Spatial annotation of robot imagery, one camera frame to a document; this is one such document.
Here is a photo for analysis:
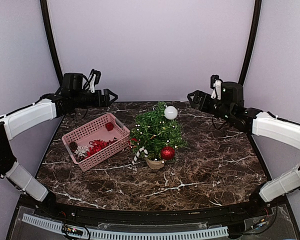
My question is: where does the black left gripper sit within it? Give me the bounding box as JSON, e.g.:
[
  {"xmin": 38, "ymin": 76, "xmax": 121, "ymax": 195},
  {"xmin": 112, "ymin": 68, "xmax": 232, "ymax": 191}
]
[{"xmin": 71, "ymin": 88, "xmax": 118, "ymax": 109}]

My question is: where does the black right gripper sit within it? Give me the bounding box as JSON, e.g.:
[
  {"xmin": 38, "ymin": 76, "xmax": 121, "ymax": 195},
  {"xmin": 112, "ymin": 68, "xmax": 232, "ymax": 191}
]
[{"xmin": 188, "ymin": 90, "xmax": 234, "ymax": 122}]

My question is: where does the pink plastic basket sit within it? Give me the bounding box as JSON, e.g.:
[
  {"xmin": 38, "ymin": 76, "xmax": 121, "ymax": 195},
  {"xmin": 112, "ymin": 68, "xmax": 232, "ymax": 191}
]
[{"xmin": 62, "ymin": 113, "xmax": 130, "ymax": 172}]

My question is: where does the white ball ornament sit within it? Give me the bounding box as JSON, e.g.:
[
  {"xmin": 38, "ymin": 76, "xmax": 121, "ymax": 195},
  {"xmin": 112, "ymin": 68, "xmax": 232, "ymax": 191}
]
[{"xmin": 164, "ymin": 105, "xmax": 178, "ymax": 120}]

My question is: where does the red santa ornament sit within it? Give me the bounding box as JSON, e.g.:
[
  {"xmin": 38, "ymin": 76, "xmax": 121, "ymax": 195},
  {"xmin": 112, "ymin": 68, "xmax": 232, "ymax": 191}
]
[{"xmin": 130, "ymin": 137, "xmax": 139, "ymax": 148}]

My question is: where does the small green christmas tree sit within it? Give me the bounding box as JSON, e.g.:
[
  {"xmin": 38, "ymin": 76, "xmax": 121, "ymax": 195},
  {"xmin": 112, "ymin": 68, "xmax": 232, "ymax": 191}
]
[{"xmin": 130, "ymin": 102, "xmax": 188, "ymax": 161}]

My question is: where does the fairy light string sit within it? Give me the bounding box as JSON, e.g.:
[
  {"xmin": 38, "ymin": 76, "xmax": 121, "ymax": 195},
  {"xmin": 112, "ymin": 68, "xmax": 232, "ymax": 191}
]
[{"xmin": 131, "ymin": 111, "xmax": 186, "ymax": 160}]

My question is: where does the red white candy cane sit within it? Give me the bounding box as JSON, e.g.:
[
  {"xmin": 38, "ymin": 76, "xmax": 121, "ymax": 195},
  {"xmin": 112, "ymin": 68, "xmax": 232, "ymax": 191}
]
[{"xmin": 131, "ymin": 146, "xmax": 149, "ymax": 165}]

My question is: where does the red ball ornament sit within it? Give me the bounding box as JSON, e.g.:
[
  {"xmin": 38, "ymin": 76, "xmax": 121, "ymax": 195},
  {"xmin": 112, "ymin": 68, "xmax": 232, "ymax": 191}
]
[{"xmin": 160, "ymin": 146, "xmax": 175, "ymax": 161}]

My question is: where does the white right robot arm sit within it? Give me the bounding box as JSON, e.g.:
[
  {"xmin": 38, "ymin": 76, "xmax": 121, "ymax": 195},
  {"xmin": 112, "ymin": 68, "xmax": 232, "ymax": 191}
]
[{"xmin": 187, "ymin": 79, "xmax": 300, "ymax": 217}]

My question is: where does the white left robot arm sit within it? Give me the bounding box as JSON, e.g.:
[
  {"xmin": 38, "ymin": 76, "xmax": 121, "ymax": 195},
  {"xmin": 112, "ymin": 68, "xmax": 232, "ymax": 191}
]
[{"xmin": 0, "ymin": 69, "xmax": 118, "ymax": 218}]

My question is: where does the beige tree pot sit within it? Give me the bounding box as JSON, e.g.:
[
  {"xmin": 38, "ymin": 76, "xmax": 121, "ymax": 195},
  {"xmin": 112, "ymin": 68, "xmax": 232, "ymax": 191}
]
[{"xmin": 144, "ymin": 156, "xmax": 166, "ymax": 170}]

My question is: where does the red gift box ornament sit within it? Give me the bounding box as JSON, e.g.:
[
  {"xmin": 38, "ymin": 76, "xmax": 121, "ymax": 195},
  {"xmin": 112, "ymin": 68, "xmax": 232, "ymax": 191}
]
[{"xmin": 105, "ymin": 122, "xmax": 114, "ymax": 132}]

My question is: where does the white snowflake ornament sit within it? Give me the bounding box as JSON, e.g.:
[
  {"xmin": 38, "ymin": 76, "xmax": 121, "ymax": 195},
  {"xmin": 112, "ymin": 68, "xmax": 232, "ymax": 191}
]
[{"xmin": 74, "ymin": 145, "xmax": 89, "ymax": 158}]

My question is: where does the brown pine cone ornament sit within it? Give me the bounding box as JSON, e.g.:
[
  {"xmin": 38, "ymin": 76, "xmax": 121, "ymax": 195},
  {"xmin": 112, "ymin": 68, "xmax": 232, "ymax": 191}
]
[{"xmin": 69, "ymin": 141, "xmax": 78, "ymax": 153}]

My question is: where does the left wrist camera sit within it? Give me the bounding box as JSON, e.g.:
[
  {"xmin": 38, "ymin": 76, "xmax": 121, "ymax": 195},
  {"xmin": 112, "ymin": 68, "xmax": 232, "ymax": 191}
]
[{"xmin": 83, "ymin": 69, "xmax": 102, "ymax": 93}]

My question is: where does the white slotted cable duct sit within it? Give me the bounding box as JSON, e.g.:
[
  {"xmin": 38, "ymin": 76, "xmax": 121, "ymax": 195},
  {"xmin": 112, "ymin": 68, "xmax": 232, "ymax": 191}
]
[{"xmin": 21, "ymin": 213, "xmax": 229, "ymax": 240}]

